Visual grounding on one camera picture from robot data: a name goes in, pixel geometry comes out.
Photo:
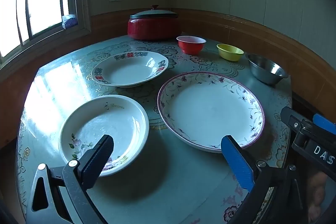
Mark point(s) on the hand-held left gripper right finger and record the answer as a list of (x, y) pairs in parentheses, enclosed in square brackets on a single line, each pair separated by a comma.
[(236, 158)]

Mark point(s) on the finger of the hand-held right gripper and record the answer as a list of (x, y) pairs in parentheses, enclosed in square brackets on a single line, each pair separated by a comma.
[(325, 123), (291, 117)]

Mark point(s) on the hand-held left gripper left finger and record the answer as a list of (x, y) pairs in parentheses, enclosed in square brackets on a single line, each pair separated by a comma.
[(99, 158)]

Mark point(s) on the white plate with rose print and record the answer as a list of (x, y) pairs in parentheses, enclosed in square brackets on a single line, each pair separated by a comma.
[(105, 129)]

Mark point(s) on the stainless steel bowl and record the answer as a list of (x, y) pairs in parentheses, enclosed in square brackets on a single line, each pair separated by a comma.
[(265, 70)]

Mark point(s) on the large plate with purple rim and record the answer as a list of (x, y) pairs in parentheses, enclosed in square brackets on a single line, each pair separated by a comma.
[(210, 108)]

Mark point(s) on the yellow bowl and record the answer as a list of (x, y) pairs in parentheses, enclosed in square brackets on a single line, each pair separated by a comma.
[(230, 53)]

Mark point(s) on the white plate with red characters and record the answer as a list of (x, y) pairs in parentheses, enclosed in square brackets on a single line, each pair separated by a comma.
[(128, 67)]

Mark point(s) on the red plastic bowl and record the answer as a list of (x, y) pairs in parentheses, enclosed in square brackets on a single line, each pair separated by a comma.
[(190, 46)]

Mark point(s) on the person's right hand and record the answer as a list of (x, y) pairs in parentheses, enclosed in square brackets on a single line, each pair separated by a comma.
[(316, 192)]

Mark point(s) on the floral tablecloth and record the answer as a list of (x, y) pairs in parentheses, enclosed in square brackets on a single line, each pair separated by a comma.
[(168, 187)]

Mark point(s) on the small purple and white box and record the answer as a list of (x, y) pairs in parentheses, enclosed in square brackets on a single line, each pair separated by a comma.
[(68, 22)]

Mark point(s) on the red cooking pot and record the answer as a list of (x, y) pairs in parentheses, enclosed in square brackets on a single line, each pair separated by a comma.
[(153, 28)]

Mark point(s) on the grey pot lid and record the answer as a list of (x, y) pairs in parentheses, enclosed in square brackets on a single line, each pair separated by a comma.
[(155, 13)]

